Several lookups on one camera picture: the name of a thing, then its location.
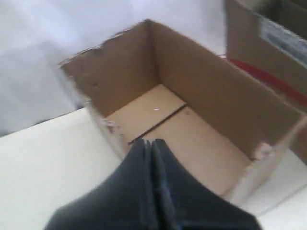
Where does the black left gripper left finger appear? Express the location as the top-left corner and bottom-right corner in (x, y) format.
(45, 139), (154, 230)

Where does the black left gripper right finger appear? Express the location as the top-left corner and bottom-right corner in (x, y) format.
(152, 139), (261, 230)

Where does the torn-edged cardboard box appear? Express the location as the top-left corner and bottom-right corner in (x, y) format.
(60, 20), (307, 205)

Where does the tall taped cardboard box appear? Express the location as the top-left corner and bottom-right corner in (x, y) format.
(225, 0), (307, 166)

